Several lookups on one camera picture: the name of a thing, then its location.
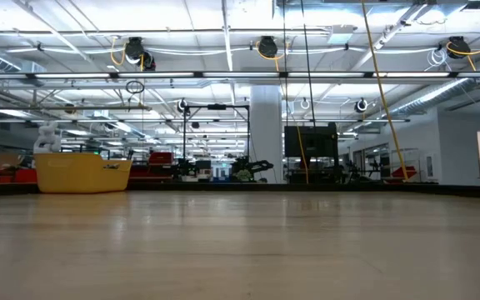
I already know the long ceiling light bar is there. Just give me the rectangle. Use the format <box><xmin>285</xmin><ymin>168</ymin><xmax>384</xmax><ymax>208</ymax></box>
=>
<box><xmin>0</xmin><ymin>70</ymin><xmax>480</xmax><ymax>81</ymax></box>

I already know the red low cabinet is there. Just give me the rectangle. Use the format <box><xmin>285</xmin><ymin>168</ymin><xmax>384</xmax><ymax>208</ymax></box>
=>
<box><xmin>0</xmin><ymin>159</ymin><xmax>38</xmax><ymax>184</ymax></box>

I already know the black background rig frame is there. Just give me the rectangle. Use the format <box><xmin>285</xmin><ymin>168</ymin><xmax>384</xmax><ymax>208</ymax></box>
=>
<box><xmin>181</xmin><ymin>103</ymin><xmax>252</xmax><ymax>162</ymax></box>

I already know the yellow plastic bin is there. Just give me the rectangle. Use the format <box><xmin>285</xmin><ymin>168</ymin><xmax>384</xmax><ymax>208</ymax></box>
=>
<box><xmin>33</xmin><ymin>152</ymin><xmax>133</xmax><ymax>195</ymax></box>

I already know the red tool box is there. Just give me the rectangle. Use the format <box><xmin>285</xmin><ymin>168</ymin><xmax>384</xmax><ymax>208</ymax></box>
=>
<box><xmin>147</xmin><ymin>151</ymin><xmax>174</xmax><ymax>168</ymax></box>

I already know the beige cardboard box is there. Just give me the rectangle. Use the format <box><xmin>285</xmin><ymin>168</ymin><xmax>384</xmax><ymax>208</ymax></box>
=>
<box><xmin>0</xmin><ymin>152</ymin><xmax>24</xmax><ymax>168</ymax></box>

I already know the yellow hanging cable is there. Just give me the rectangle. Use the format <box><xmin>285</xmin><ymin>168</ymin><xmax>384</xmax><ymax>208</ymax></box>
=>
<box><xmin>360</xmin><ymin>0</ymin><xmax>410</xmax><ymax>182</ymax></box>

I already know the white robot figure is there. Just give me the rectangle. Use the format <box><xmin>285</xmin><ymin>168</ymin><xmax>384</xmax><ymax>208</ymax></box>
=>
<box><xmin>32</xmin><ymin>121</ymin><xmax>63</xmax><ymax>154</ymax></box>

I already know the black equipment cabinet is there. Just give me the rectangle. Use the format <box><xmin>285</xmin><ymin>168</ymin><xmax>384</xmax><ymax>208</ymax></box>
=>
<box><xmin>283</xmin><ymin>122</ymin><xmax>340</xmax><ymax>184</ymax></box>

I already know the red background object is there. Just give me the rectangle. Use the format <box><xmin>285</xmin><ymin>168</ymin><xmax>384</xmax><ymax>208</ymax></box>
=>
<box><xmin>383</xmin><ymin>165</ymin><xmax>418</xmax><ymax>181</ymax></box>

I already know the black aluminium table frame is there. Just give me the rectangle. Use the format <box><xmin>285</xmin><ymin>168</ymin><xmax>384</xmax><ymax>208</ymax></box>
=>
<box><xmin>0</xmin><ymin>182</ymin><xmax>480</xmax><ymax>199</ymax></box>

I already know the white building pillar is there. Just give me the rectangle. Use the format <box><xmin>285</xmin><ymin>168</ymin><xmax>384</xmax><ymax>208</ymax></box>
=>
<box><xmin>249</xmin><ymin>85</ymin><xmax>285</xmax><ymax>184</ymax></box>

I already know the black ceiling cable reel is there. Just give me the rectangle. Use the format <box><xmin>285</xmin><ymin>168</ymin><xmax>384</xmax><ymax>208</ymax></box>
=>
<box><xmin>257</xmin><ymin>35</ymin><xmax>279</xmax><ymax>59</ymax></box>
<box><xmin>447</xmin><ymin>35</ymin><xmax>471</xmax><ymax>55</ymax></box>
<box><xmin>142</xmin><ymin>50</ymin><xmax>157</xmax><ymax>72</ymax></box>
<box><xmin>123</xmin><ymin>36</ymin><xmax>146</xmax><ymax>62</ymax></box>

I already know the hanging black cable loop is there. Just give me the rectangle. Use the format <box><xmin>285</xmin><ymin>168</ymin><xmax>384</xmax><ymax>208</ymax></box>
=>
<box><xmin>124</xmin><ymin>79</ymin><xmax>146</xmax><ymax>95</ymax></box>

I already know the orange hanging cable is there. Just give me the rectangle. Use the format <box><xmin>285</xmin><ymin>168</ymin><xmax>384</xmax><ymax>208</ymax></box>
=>
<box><xmin>292</xmin><ymin>112</ymin><xmax>310</xmax><ymax>185</ymax></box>

